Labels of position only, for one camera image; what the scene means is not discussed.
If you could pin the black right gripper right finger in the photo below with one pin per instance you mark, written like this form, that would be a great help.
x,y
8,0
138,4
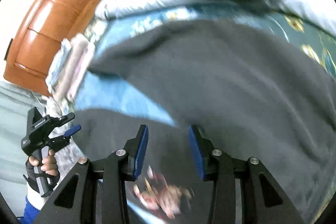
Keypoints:
x,y
202,151

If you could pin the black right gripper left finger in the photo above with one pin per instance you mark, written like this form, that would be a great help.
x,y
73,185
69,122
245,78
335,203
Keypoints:
x,y
135,149

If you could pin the dark grey trousers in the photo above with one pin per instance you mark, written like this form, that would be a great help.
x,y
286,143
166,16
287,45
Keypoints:
x,y
210,98

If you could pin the blue sleeved left forearm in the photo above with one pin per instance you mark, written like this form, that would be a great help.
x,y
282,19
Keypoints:
x,y
34,204

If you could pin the left hand with glove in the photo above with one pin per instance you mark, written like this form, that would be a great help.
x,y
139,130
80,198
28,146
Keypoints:
x,y
48,166

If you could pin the folded light blue garment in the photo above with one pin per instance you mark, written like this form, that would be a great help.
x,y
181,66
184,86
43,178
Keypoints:
x,y
57,63

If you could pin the teal floral blanket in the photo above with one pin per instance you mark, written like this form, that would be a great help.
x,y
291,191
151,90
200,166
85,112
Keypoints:
x,y
236,37

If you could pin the folded beige garment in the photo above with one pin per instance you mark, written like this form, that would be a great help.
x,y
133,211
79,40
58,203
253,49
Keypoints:
x,y
76,66

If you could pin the folded pink garment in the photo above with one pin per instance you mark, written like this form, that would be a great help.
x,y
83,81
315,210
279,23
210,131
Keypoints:
x,y
65,69

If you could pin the orange wooden headboard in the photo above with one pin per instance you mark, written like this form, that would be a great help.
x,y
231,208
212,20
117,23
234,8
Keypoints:
x,y
39,37

